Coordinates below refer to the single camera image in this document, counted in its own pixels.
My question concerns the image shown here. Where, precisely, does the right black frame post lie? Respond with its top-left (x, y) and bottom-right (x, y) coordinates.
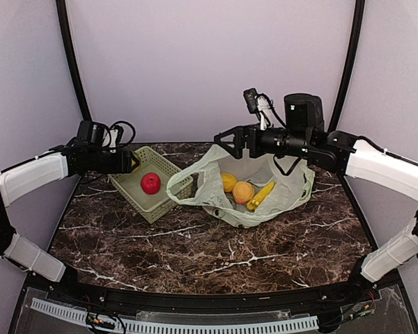
top-left (327, 0), bottom-right (366, 133)

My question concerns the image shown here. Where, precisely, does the light green perforated basket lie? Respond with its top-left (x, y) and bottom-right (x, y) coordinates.
top-left (109, 146), bottom-right (181, 223)

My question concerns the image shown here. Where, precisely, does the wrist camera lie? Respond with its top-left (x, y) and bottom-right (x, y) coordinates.
top-left (72, 120), bottom-right (136, 151)
top-left (243, 88), bottom-right (325, 132)

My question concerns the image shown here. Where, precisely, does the red toy apple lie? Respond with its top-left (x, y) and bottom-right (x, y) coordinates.
top-left (140, 173), bottom-right (162, 195)

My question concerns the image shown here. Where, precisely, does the white slotted cable duct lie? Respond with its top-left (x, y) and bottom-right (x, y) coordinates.
top-left (30, 297), bottom-right (319, 333)

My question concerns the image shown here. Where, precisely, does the orange toy peach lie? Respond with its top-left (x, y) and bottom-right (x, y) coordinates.
top-left (232, 182), bottom-right (255, 205)

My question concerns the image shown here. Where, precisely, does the yellow toy banana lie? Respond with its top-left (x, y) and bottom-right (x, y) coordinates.
top-left (247, 182), bottom-right (275, 211)

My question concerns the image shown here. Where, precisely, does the black front table rail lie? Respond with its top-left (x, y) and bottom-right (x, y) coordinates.
top-left (45, 274), bottom-right (380, 323)

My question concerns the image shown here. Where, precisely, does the yellow toy fruit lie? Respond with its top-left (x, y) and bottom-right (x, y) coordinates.
top-left (221, 173), bottom-right (238, 193)

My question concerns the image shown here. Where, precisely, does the left black frame post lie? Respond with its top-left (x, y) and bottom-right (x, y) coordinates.
top-left (55, 0), bottom-right (93, 121)

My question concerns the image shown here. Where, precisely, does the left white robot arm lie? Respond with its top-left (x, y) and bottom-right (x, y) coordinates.
top-left (0, 148), bottom-right (140, 303)

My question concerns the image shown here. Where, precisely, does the light green plastic bag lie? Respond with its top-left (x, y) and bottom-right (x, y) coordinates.
top-left (167, 145), bottom-right (315, 228)

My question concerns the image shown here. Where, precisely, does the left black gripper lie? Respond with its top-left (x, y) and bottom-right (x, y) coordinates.
top-left (88, 148), bottom-right (139, 174)

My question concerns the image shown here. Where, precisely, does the black frame post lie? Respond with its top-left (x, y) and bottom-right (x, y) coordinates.
top-left (55, 0), bottom-right (93, 121)
top-left (327, 0), bottom-right (366, 133)

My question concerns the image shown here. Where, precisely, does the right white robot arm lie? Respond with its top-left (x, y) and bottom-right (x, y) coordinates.
top-left (214, 125), bottom-right (418, 302)

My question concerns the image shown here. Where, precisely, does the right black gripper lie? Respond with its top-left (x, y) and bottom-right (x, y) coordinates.
top-left (214, 121), bottom-right (312, 158)

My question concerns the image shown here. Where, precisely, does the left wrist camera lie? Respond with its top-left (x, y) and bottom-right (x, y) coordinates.
top-left (72, 120), bottom-right (136, 151)

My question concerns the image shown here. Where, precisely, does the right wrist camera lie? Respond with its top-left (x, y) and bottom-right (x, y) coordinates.
top-left (243, 88), bottom-right (325, 132)

